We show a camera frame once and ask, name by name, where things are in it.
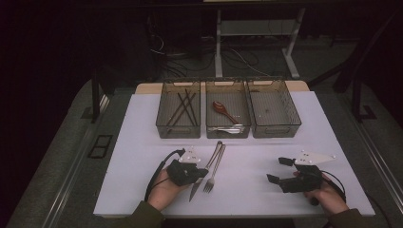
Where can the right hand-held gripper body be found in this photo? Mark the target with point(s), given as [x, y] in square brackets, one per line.
[307, 180]

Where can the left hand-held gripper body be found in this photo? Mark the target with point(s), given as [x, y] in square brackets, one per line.
[183, 172]

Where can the steel fork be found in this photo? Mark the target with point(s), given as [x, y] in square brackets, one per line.
[215, 167]

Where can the steel knife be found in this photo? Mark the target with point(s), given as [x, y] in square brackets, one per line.
[212, 156]

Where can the smoky clear plastic bin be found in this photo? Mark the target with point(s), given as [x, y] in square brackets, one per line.
[275, 107]
[228, 95]
[168, 107]

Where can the brown wooden chopstick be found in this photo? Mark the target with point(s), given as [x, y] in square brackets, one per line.
[180, 116]
[177, 114]

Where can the black chopstick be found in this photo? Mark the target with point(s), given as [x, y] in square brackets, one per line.
[191, 107]
[186, 109]

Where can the brown wooden spoon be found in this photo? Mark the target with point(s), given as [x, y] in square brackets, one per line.
[219, 107]

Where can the person's left hand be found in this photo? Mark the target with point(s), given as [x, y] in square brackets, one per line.
[163, 193]

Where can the person's right hand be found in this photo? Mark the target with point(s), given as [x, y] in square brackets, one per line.
[329, 199]

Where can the black metal stand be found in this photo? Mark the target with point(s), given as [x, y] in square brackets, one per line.
[356, 101]

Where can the white metal stand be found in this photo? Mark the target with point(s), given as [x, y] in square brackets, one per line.
[218, 47]

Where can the metal table rail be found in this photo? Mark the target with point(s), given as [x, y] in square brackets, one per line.
[63, 191]
[383, 164]

